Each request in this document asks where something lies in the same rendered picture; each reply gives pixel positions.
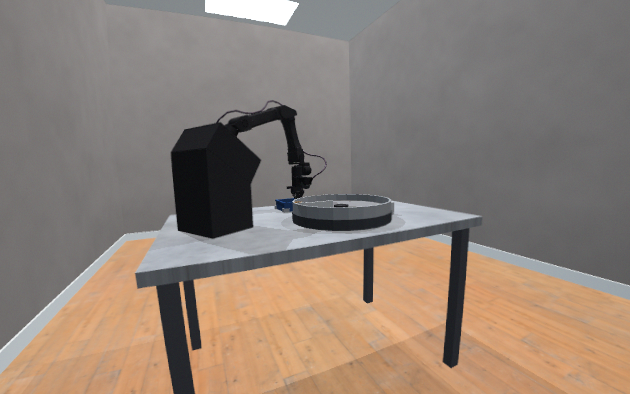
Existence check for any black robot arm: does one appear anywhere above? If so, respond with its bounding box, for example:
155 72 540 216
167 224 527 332
225 105 312 189

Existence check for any blue open crate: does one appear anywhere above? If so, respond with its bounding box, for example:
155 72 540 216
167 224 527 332
275 198 295 212

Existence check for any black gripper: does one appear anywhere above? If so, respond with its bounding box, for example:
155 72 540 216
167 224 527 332
287 186 304 199

